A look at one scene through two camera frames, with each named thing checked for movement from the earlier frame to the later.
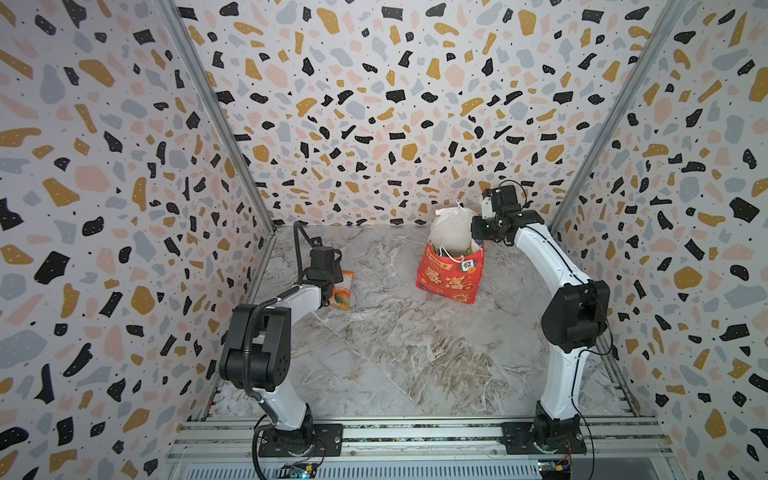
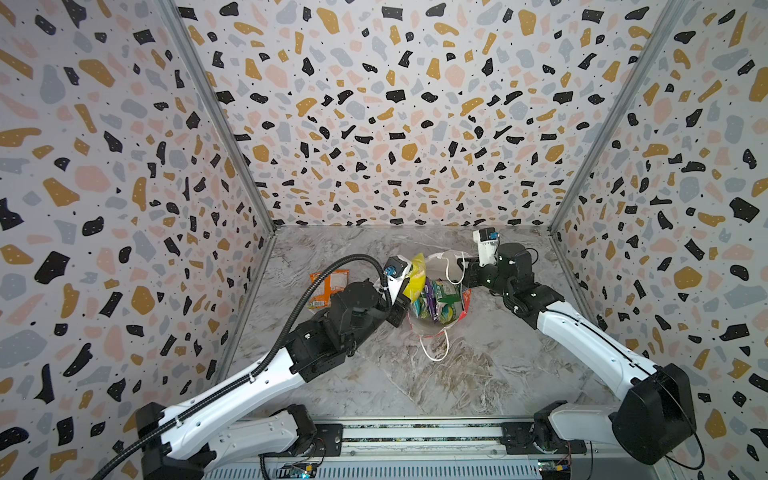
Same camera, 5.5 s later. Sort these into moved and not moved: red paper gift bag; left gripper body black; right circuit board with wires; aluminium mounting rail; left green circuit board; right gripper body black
Moved: left gripper body black; right gripper body black; red paper gift bag
Not moved: right circuit board with wires; left green circuit board; aluminium mounting rail
